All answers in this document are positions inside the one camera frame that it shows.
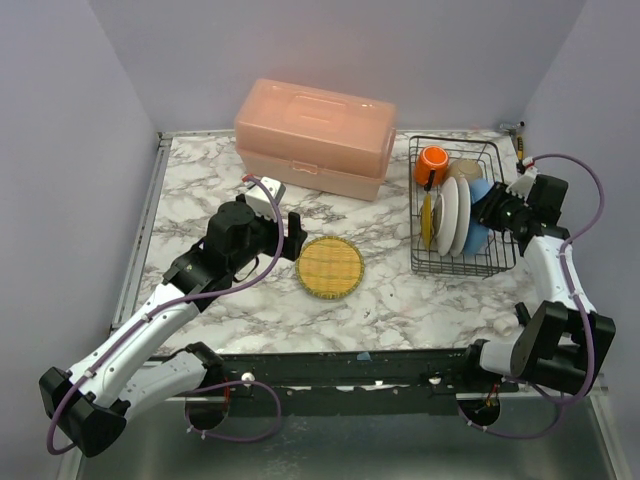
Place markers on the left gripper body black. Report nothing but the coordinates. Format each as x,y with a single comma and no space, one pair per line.
277,238

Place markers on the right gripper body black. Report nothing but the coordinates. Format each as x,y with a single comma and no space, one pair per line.
493,208

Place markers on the teal Shi Hao Wei plate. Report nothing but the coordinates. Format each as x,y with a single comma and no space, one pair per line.
463,219

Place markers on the light blue plate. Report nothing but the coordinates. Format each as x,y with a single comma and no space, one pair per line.
477,234

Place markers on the large teal rimmed plate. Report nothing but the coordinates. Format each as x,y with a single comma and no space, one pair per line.
446,215

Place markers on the white floral bowl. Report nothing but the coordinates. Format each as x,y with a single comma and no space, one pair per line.
465,168

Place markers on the small yellow patterned plate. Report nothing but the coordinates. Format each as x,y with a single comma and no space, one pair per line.
426,221

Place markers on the orange mug black handle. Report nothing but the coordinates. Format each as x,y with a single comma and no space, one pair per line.
431,167

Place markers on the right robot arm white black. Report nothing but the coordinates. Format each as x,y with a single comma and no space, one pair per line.
563,343

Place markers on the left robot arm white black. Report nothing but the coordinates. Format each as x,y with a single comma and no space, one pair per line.
92,401

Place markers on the yellow woven round plate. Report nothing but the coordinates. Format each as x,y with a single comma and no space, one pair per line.
330,268

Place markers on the yellow black tool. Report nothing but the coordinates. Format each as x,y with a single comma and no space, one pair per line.
520,141

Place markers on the pink translucent storage box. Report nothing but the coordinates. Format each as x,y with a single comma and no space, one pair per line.
316,139

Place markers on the black bolt at edge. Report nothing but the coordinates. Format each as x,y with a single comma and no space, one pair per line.
522,314

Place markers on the white cylinder at edge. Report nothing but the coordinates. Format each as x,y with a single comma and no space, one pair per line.
504,326

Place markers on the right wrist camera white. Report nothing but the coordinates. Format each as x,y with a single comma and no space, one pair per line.
522,186

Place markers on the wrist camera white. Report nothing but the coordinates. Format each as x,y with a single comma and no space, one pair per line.
522,186
264,198

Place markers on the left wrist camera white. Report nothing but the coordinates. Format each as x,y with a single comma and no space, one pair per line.
264,198

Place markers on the black wire dish rack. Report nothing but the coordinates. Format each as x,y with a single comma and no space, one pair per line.
499,251

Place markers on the black front mounting rail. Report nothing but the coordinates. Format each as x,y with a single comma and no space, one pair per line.
340,384

